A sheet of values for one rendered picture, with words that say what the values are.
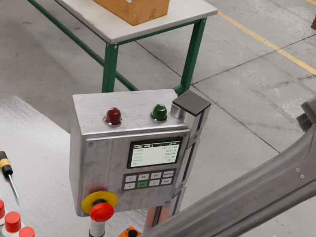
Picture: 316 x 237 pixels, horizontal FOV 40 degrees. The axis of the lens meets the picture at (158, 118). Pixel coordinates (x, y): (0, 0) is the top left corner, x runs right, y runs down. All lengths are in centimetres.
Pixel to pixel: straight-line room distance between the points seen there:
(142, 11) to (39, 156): 114
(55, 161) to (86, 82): 179
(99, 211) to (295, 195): 36
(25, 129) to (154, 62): 209
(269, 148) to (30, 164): 191
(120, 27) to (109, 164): 170
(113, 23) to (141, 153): 173
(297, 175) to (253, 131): 268
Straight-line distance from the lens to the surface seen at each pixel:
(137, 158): 66
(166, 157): 67
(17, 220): 100
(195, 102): 66
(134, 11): 230
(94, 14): 241
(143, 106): 67
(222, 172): 271
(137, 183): 71
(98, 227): 94
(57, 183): 140
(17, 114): 164
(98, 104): 66
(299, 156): 41
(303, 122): 80
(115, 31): 227
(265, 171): 42
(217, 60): 373
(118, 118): 62
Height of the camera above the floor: 189
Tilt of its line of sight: 40 degrees down
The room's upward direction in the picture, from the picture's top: 12 degrees clockwise
